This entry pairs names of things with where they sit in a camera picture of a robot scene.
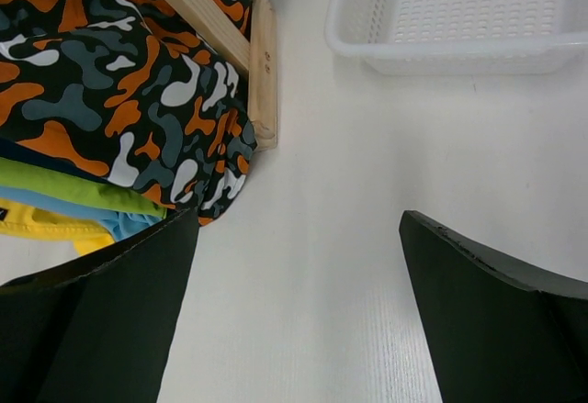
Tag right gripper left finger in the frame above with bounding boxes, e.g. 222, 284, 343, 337
1, 209, 199, 402

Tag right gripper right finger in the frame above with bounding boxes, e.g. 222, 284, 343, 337
399, 210, 587, 402

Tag yellow shorts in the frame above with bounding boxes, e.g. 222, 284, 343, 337
1, 198, 115, 256

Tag orange camouflage shorts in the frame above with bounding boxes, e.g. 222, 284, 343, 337
1, 0, 256, 224

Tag light blue shorts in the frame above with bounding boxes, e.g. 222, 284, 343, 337
1, 186, 166, 242

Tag lime green shorts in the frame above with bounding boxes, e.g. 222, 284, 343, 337
1, 158, 166, 218

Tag navy blue shorts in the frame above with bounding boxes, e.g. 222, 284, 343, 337
1, 140, 108, 182

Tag wooden clothes rack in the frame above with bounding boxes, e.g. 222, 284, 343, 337
165, 0, 278, 151

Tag white plastic basket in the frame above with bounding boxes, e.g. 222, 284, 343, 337
325, 0, 587, 76

